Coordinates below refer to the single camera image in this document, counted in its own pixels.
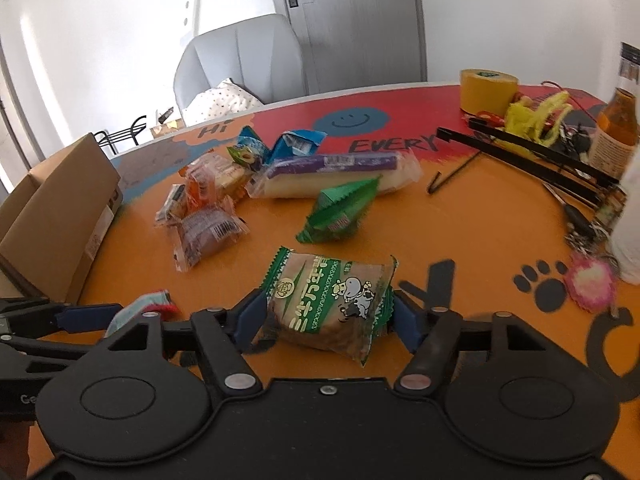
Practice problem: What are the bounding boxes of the grey door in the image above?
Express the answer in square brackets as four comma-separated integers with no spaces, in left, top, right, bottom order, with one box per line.
[273,0,427,93]

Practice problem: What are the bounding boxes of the green triangular snack packet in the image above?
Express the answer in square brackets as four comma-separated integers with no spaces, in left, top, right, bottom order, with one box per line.
[296,177,381,244]

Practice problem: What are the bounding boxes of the long purple white snack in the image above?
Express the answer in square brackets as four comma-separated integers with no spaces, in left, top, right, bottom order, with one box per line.
[245,151,423,198]

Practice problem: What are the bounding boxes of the white perforated board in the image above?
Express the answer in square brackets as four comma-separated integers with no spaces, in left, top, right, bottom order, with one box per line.
[182,0,201,40]

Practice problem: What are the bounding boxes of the small clear brown snack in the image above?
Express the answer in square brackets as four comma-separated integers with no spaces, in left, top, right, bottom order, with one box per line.
[154,184,189,226]

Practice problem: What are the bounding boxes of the colourful table mat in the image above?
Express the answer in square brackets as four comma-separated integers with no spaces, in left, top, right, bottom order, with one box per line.
[82,87,639,479]

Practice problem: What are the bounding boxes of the green white rice cracker packet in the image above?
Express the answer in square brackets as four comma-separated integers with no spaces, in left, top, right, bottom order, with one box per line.
[262,247,398,365]

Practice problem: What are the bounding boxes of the yellow plastic bag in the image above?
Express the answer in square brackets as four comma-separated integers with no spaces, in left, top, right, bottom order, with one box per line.
[504,90,573,148]

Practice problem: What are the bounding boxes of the yellow tape roll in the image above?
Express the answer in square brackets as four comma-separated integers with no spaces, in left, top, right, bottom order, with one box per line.
[460,70,520,117]

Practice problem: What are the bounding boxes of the person's left hand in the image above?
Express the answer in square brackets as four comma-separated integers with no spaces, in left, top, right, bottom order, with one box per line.
[0,422,32,479]

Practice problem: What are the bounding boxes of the brown paper bag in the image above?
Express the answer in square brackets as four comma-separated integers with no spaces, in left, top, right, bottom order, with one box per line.
[150,106,184,139]

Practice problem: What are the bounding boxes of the brown cardboard box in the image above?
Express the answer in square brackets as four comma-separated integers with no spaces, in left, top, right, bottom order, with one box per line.
[0,134,122,302]

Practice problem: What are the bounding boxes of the pink fluffy keychain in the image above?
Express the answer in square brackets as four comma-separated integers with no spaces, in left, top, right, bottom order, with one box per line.
[564,252,616,314]

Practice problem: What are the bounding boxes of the white dotted pillow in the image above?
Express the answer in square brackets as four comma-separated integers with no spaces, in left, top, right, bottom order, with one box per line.
[182,78,264,126]

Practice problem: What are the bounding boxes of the orange cracker packet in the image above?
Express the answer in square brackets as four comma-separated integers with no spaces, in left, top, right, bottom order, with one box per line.
[183,152,252,211]

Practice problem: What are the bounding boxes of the grey armchair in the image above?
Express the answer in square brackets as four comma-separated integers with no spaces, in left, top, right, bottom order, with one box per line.
[174,14,308,126]

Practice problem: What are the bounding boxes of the black folding stand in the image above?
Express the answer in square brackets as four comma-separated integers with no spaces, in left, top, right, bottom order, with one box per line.
[435,118,620,207]

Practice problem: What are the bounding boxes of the amber glass bottle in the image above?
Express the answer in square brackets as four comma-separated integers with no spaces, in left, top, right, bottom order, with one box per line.
[588,42,639,180]

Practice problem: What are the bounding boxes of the black shoe rack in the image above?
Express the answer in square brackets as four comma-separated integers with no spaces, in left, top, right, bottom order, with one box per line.
[93,115,146,156]

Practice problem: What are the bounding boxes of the purple bun clear packet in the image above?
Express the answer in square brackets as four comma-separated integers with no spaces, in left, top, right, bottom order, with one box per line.
[170,196,250,272]

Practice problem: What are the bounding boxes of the red patterned snack wrapper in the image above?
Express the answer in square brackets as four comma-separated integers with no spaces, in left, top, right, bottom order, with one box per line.
[468,110,504,128]

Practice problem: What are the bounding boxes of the blue avocado snack packet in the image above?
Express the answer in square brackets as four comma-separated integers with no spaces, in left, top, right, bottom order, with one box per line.
[228,126,270,172]

